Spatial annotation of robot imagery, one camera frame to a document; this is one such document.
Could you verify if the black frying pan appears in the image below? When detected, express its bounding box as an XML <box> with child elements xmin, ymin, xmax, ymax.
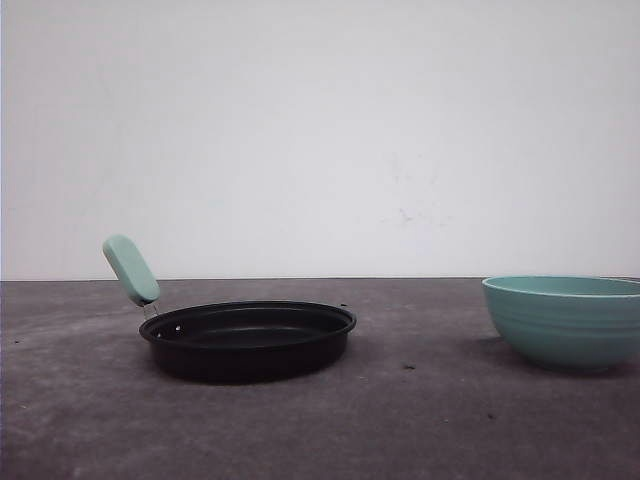
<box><xmin>102</xmin><ymin>234</ymin><xmax>357</xmax><ymax>384</ymax></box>

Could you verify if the teal ceramic bowl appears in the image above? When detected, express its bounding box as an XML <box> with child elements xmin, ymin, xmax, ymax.
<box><xmin>482</xmin><ymin>276</ymin><xmax>639</xmax><ymax>371</ymax></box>

